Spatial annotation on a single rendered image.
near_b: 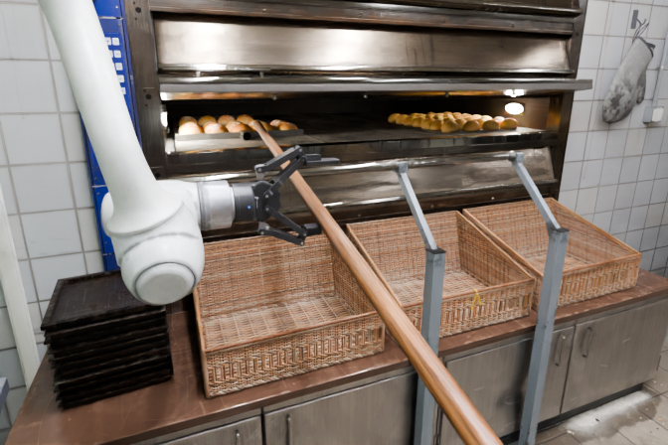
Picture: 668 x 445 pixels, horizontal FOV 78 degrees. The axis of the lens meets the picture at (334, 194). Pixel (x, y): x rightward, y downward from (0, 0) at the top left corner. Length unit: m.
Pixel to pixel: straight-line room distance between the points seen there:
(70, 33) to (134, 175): 0.20
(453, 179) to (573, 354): 0.84
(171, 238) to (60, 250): 1.07
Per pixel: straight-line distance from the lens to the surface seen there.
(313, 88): 1.41
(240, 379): 1.28
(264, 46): 1.53
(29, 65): 1.53
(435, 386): 0.49
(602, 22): 2.47
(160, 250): 0.56
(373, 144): 1.68
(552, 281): 1.57
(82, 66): 0.64
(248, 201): 0.76
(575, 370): 2.02
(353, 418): 1.44
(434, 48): 1.82
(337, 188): 1.65
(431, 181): 1.86
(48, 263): 1.65
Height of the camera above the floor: 1.42
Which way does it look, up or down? 15 degrees down
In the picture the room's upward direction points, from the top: straight up
